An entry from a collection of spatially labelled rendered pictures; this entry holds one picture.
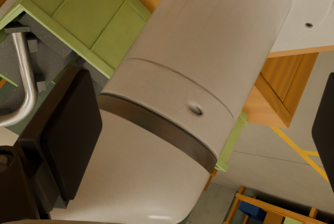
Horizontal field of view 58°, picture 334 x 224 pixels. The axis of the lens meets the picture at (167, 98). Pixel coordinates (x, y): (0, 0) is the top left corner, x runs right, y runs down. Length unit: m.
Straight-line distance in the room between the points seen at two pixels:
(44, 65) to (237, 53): 0.66
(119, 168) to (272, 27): 0.18
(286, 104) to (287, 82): 0.06
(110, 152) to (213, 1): 0.14
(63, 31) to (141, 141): 0.39
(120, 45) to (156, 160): 0.43
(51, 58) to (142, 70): 0.62
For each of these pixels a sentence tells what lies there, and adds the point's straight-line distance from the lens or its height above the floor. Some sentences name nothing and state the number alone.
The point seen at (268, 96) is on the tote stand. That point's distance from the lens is 0.77.
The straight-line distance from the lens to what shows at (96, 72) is 0.80.
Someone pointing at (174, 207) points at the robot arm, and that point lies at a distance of 0.23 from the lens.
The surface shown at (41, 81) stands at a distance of 0.80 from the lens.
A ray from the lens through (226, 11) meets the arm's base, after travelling 0.26.
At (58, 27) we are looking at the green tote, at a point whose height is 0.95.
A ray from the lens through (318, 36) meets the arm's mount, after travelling 0.38.
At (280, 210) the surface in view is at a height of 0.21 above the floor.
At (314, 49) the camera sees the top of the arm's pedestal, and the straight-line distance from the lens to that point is 0.46.
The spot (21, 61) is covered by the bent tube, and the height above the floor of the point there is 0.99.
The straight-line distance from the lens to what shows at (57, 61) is 0.85.
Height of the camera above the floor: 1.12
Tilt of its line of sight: 18 degrees down
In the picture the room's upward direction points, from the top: 150 degrees counter-clockwise
